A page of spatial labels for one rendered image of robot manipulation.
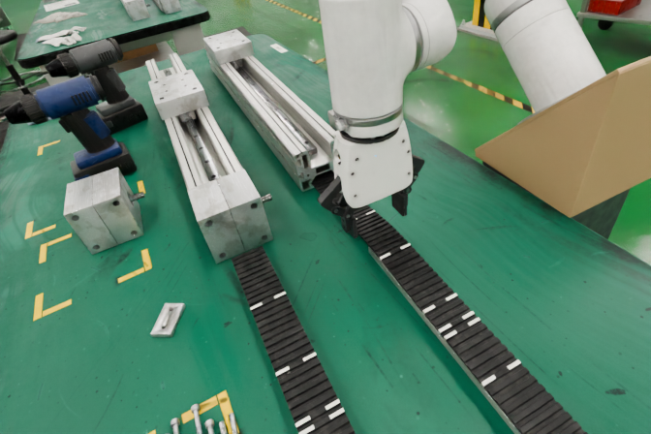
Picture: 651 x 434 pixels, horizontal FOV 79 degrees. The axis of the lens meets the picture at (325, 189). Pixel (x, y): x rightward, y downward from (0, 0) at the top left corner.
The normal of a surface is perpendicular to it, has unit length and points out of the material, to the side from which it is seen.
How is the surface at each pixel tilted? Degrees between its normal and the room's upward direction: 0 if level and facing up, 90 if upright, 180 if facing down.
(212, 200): 0
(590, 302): 0
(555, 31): 48
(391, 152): 88
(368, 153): 86
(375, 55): 90
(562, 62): 54
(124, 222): 90
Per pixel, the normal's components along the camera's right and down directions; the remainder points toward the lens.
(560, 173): -0.90, 0.36
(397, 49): 0.58, 0.41
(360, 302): -0.13, -0.78
